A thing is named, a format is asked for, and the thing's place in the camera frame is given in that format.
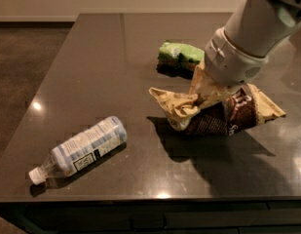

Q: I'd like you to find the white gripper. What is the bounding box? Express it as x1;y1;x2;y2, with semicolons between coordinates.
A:
189;27;268;109

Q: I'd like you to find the brown chip bag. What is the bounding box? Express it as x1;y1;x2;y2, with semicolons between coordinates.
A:
149;84;285;137

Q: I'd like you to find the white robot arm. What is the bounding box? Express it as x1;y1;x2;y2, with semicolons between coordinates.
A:
191;0;301;108

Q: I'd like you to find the green chip bag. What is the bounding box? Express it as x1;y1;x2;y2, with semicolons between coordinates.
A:
158;41;205;72

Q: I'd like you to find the blue label plastic bottle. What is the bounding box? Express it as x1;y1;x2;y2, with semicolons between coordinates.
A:
28;116;127;185

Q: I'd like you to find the dark cabinet under counter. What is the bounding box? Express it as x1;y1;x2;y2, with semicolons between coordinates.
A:
0;201;301;234

